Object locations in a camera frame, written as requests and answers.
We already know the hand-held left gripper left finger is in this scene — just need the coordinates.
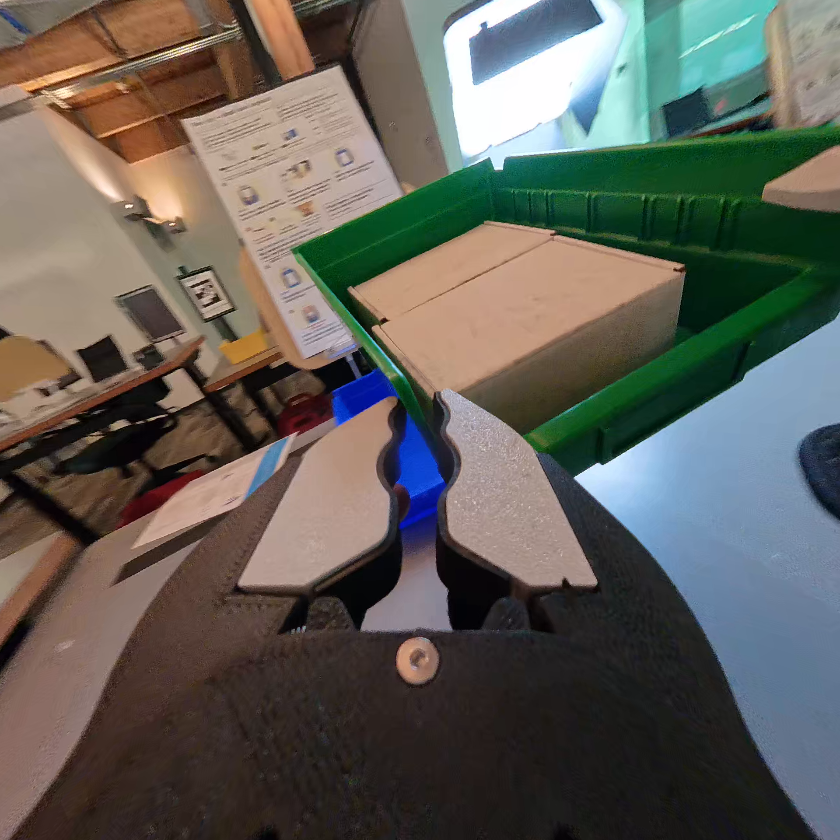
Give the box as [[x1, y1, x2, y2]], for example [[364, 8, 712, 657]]
[[236, 397, 404, 598]]

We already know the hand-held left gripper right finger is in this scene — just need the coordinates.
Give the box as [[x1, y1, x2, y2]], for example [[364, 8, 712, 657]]
[[434, 390, 599, 599]]

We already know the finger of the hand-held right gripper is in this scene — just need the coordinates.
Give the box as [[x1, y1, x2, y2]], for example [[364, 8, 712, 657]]
[[761, 146, 840, 214]]

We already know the green plastic bin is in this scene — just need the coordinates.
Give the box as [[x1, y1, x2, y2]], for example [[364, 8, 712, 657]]
[[292, 125, 840, 476]]

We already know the cardboard box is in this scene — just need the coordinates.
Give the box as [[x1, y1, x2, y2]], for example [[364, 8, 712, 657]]
[[346, 221, 686, 434]]

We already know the blue plastic bin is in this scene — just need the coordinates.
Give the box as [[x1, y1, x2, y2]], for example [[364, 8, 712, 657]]
[[330, 369, 447, 529]]

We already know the white paper sheet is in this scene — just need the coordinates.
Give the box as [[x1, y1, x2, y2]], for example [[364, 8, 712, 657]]
[[131, 433, 296, 549]]

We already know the small wooden desk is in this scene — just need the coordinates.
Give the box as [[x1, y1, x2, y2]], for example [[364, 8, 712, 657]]
[[200, 348, 290, 434]]

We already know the red item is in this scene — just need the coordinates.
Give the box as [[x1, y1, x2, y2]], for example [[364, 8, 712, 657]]
[[118, 469, 204, 529]]

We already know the yellow bin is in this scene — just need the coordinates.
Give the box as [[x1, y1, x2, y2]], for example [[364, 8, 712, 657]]
[[218, 328, 270, 365]]

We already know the long wooden desk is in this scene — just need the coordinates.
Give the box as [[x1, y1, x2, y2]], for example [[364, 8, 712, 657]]
[[0, 336, 263, 546]]

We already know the framed picture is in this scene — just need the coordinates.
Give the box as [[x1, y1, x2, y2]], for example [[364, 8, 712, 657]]
[[176, 265, 237, 322]]

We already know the black office chair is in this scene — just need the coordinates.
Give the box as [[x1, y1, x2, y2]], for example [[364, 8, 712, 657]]
[[56, 335, 217, 480]]

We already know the black round object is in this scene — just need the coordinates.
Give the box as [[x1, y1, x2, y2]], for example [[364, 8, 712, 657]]
[[797, 423, 840, 519]]

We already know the bright window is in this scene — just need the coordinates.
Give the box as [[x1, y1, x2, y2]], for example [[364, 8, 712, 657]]
[[443, 0, 631, 165]]

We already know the instruction poster board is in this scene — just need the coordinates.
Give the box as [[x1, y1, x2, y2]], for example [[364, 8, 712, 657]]
[[180, 63, 404, 361]]

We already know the tan chair back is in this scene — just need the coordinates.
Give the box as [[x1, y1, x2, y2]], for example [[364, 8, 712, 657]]
[[0, 336, 73, 401]]

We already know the wood and metal shelf rack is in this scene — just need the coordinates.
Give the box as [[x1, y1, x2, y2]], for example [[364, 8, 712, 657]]
[[0, 0, 368, 165]]

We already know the wall lamp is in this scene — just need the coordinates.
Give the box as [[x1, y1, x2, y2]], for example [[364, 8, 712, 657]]
[[112, 196, 188, 250]]

